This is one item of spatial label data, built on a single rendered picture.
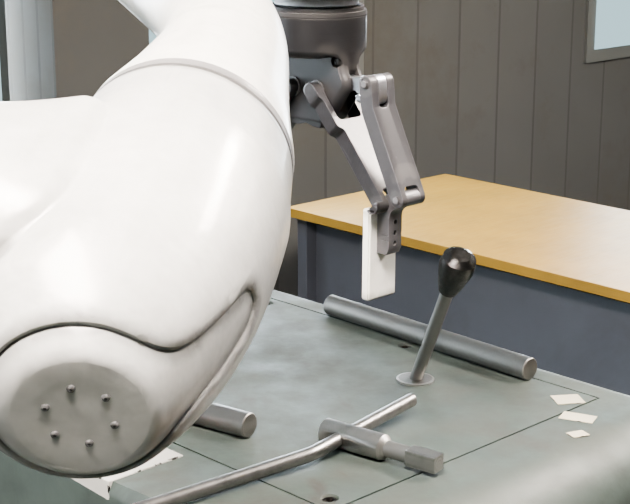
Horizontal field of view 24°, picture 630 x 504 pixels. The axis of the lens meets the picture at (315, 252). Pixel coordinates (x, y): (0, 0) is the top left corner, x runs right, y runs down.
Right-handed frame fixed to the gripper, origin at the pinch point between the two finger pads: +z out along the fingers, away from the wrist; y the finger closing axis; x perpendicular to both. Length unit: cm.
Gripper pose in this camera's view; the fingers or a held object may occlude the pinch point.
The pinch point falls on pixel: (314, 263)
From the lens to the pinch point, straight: 113.4
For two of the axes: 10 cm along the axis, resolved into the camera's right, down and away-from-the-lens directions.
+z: -0.1, 9.6, 2.7
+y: 7.0, 2.0, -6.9
